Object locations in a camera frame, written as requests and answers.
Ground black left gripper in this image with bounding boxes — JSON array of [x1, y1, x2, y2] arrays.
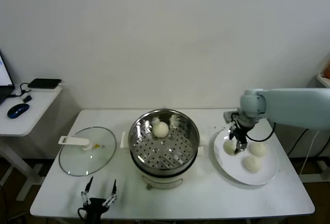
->
[[80, 176, 119, 224]]

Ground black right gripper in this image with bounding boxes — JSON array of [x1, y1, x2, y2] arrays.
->
[[228, 124, 252, 156]]

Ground white steamed baozi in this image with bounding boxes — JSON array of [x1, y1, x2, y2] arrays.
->
[[223, 141, 239, 156], [152, 121, 170, 139], [242, 156, 263, 174], [249, 143, 267, 158]]

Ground blue black computer mouse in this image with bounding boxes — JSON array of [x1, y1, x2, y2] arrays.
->
[[7, 102, 29, 118]]

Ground stainless steel steamer basket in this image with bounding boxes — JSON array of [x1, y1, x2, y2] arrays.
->
[[128, 109, 201, 172]]

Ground white round plate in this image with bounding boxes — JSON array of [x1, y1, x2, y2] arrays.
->
[[208, 127, 280, 186]]

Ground cream electric cooker base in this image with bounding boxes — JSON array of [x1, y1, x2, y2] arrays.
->
[[140, 174, 184, 191]]

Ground black white stand base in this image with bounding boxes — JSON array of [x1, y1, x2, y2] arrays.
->
[[300, 157, 330, 183]]

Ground white side table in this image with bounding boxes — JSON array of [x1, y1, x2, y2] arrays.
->
[[0, 83, 64, 202]]

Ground white shelf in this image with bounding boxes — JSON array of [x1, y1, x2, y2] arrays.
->
[[316, 74, 330, 89]]

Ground black flat box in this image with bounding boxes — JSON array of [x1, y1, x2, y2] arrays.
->
[[27, 78, 62, 90]]

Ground black laptop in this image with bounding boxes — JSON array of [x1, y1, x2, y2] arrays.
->
[[0, 50, 15, 105]]

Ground grey right wrist camera module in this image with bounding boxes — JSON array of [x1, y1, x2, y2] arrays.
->
[[223, 110, 239, 124]]

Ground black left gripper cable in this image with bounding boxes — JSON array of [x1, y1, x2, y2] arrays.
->
[[78, 206, 88, 222]]

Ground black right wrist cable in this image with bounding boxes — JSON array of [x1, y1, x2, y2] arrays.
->
[[246, 122, 276, 142]]

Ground glass lid with white handle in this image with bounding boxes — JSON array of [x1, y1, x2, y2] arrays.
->
[[58, 126, 117, 177]]

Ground cream cooker pot with handles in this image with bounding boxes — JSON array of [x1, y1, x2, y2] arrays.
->
[[120, 128, 208, 180]]

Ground white cable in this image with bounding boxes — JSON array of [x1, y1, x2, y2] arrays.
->
[[300, 130, 320, 175]]

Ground thin black desk cable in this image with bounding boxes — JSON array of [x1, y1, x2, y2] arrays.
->
[[10, 82, 34, 98]]

